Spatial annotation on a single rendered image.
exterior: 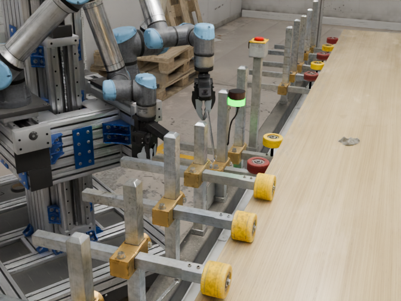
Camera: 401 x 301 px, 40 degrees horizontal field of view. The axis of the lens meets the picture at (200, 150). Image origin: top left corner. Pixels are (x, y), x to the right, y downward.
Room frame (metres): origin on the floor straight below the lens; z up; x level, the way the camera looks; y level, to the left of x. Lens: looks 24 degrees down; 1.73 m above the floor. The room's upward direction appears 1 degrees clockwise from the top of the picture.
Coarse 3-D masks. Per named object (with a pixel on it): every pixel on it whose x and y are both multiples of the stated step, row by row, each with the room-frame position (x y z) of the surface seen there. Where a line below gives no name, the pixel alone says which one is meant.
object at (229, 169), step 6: (156, 156) 1.91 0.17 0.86; (162, 156) 1.91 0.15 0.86; (180, 162) 1.86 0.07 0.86; (186, 162) 1.86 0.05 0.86; (228, 168) 1.81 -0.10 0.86; (234, 168) 1.81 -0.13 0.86; (240, 168) 1.82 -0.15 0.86; (240, 174) 1.79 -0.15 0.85; (246, 174) 1.78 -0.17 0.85; (252, 174) 1.77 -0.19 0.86
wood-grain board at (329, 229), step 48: (336, 48) 3.61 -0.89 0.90; (384, 48) 3.63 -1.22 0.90; (336, 96) 2.57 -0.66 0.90; (384, 96) 2.59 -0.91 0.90; (288, 144) 1.96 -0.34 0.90; (336, 144) 1.97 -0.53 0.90; (384, 144) 1.98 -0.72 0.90; (288, 192) 1.56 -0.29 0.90; (336, 192) 1.56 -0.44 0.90; (384, 192) 1.57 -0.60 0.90; (288, 240) 1.28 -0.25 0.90; (336, 240) 1.28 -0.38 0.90; (384, 240) 1.29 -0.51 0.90; (240, 288) 1.07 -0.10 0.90; (288, 288) 1.07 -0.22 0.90; (336, 288) 1.07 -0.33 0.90; (384, 288) 1.07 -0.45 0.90
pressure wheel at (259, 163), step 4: (248, 160) 1.79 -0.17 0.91; (252, 160) 1.80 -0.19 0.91; (256, 160) 1.80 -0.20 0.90; (260, 160) 1.80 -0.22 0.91; (264, 160) 1.79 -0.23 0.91; (268, 160) 1.79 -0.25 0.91; (248, 164) 1.77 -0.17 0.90; (252, 164) 1.75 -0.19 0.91; (256, 164) 1.75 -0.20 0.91; (260, 164) 1.76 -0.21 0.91; (264, 164) 1.76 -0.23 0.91; (268, 164) 1.76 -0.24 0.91; (248, 168) 1.76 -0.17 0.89; (252, 168) 1.75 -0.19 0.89; (256, 168) 1.74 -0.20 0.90; (260, 168) 1.74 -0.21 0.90; (264, 168) 1.75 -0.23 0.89; (252, 172) 1.75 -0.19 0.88; (256, 172) 1.74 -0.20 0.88; (260, 172) 1.74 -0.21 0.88; (264, 172) 1.75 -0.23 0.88
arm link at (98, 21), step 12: (96, 0) 1.99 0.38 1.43; (84, 12) 2.02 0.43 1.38; (96, 12) 2.00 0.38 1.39; (96, 24) 2.00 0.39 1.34; (108, 24) 2.02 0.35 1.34; (96, 36) 2.00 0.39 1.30; (108, 36) 2.00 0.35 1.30; (108, 48) 2.00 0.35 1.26; (108, 60) 2.00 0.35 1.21; (120, 60) 2.02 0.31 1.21; (108, 72) 2.01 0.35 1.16; (120, 72) 2.01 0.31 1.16
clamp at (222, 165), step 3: (228, 159) 1.87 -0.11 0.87; (213, 162) 1.84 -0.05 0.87; (216, 162) 1.84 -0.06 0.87; (219, 162) 1.84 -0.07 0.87; (222, 162) 1.84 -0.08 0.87; (225, 162) 1.84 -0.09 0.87; (228, 162) 1.86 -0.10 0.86; (231, 162) 1.88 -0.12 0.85; (213, 165) 1.82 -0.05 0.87; (219, 165) 1.82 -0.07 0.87; (222, 165) 1.82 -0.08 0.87; (225, 165) 1.82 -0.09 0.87; (228, 165) 1.86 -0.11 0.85; (231, 165) 1.88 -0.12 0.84; (213, 168) 1.79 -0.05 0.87; (219, 168) 1.79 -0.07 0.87; (222, 168) 1.79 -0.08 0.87; (222, 171) 1.79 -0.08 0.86
